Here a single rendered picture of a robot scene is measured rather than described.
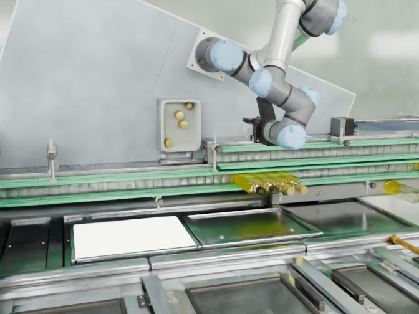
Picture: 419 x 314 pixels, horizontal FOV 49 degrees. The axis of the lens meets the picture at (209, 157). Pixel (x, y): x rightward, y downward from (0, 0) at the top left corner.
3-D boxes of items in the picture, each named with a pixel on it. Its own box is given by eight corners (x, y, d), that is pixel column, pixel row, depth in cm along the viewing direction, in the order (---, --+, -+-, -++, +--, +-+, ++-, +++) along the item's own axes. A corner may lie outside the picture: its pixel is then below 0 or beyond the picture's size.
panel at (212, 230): (69, 230, 175) (70, 269, 143) (69, 223, 174) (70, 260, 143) (282, 211, 202) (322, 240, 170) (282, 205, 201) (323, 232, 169)
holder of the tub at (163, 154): (158, 160, 204) (161, 164, 196) (157, 98, 198) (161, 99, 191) (194, 158, 209) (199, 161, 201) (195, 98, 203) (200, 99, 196)
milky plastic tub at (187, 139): (157, 148, 202) (161, 152, 194) (157, 98, 197) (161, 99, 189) (195, 147, 207) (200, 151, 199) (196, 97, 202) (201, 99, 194)
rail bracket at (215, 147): (206, 168, 197) (215, 175, 185) (206, 130, 193) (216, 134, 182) (212, 168, 198) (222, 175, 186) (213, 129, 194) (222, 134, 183)
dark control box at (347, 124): (330, 133, 227) (339, 135, 219) (330, 116, 226) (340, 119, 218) (343, 132, 230) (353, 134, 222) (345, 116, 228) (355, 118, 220)
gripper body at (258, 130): (248, 140, 159) (262, 146, 148) (249, 116, 157) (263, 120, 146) (268, 139, 161) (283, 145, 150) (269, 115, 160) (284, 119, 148)
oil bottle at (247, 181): (232, 182, 202) (250, 195, 182) (232, 169, 201) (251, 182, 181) (244, 181, 204) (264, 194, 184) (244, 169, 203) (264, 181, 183)
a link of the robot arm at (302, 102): (298, 79, 132) (281, 113, 132) (327, 96, 136) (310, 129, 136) (286, 78, 139) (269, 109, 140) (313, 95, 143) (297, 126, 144)
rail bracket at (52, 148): (48, 171, 187) (45, 185, 166) (45, 131, 183) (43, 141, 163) (60, 171, 188) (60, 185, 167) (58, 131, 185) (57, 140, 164)
